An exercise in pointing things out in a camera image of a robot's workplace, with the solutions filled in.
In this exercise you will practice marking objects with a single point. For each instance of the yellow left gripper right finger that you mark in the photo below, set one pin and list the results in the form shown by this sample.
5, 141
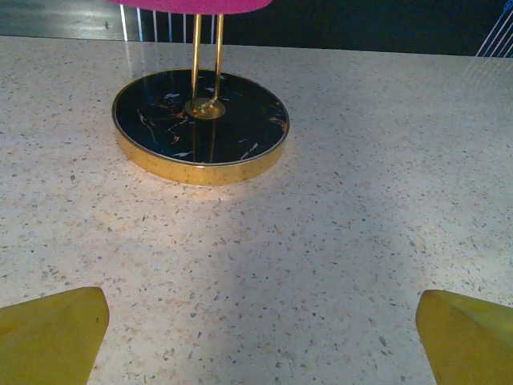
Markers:
469, 345

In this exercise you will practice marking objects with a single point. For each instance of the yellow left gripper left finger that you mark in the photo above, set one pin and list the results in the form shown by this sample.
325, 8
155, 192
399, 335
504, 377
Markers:
48, 341

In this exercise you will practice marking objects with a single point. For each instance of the gold glass rack, black base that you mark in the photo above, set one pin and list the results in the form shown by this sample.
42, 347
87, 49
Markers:
200, 172

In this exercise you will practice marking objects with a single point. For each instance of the pink wine glass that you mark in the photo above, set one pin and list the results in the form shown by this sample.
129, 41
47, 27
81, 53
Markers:
188, 5

